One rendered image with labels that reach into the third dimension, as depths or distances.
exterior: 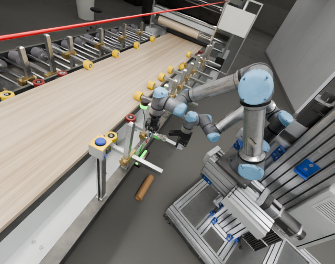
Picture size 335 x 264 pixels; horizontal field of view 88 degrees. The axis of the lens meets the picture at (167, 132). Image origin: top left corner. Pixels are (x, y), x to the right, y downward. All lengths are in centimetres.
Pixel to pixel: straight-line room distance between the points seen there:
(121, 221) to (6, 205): 107
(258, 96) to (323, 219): 83
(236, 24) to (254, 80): 277
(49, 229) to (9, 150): 49
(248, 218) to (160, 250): 99
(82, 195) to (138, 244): 78
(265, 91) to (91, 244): 170
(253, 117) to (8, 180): 116
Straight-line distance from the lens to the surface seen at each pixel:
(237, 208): 115
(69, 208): 131
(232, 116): 112
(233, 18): 345
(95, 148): 78
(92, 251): 186
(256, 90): 73
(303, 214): 135
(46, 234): 129
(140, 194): 194
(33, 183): 111
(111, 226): 190
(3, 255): 125
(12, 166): 120
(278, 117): 149
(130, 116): 140
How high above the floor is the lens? 182
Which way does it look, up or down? 42 degrees down
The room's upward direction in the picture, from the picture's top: 20 degrees clockwise
